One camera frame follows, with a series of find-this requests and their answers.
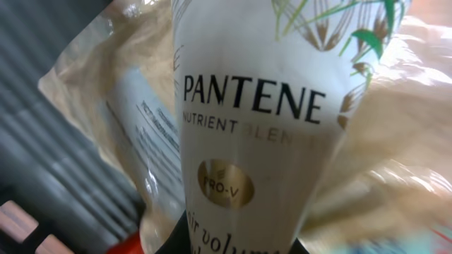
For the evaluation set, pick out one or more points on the white Pantene tube gold cap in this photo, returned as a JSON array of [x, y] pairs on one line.
[[264, 92]]

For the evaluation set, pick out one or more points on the clear beige zip pouch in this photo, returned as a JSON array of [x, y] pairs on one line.
[[390, 178]]

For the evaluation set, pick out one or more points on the teal wipes packet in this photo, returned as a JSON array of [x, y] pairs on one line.
[[435, 240]]

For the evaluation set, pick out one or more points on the red snack package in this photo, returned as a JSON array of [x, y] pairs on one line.
[[132, 245]]

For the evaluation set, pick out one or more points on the dark grey plastic basket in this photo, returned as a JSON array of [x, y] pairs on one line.
[[47, 166]]

